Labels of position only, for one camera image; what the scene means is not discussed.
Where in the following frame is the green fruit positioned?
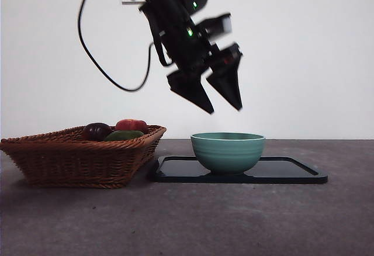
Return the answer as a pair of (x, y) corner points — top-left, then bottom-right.
(104, 129), (146, 142)

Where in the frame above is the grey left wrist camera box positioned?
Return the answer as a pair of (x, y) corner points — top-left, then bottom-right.
(204, 13), (233, 39)

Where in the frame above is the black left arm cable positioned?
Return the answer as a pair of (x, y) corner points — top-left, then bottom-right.
(77, 0), (154, 92)

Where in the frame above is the teal ribbed bowl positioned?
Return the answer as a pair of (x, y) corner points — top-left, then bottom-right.
(191, 132), (266, 177)

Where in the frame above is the red apple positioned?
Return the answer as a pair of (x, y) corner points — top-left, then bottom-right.
(115, 119), (148, 134)

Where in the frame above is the dark purple fruit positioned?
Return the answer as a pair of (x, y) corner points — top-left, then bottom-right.
(81, 122), (112, 141)

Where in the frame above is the brown wicker basket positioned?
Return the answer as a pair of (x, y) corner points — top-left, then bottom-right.
(0, 124), (167, 189)

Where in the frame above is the dark rectangular tray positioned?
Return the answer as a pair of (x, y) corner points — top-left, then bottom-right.
(150, 155), (328, 184)

